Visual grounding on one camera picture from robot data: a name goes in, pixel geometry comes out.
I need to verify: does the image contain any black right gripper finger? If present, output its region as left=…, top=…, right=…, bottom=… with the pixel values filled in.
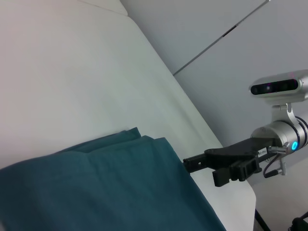
left=182, top=153, right=211, bottom=174
left=211, top=156, right=263, bottom=188

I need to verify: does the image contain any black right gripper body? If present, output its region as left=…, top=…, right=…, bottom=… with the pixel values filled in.
left=203, top=137, right=278, bottom=169

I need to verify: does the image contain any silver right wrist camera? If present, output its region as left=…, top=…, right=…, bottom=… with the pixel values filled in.
left=248, top=69, right=308, bottom=124

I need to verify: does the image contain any black stand on floor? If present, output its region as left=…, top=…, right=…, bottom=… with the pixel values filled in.
left=286, top=210, right=308, bottom=231

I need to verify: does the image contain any teal t-shirt with white print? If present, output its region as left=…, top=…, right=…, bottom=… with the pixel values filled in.
left=0, top=127, right=227, bottom=231

